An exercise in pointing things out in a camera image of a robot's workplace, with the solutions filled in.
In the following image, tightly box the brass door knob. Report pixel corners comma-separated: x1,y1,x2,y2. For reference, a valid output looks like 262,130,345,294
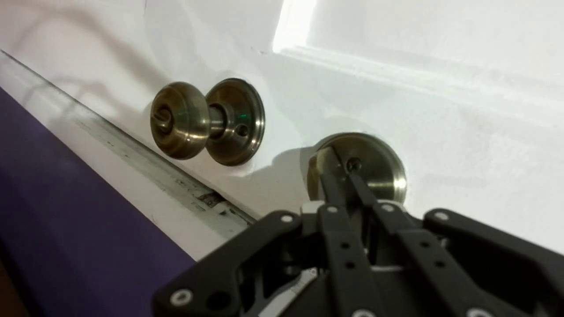
147,76,267,167

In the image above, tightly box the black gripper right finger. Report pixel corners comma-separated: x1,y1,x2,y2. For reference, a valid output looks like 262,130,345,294
343,157,564,317

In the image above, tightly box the brass deadbolt thumb-turn lock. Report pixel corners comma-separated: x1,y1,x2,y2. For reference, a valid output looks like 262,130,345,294
303,130,408,208

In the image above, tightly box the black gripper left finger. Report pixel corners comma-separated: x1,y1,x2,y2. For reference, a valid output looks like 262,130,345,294
153,146,384,317

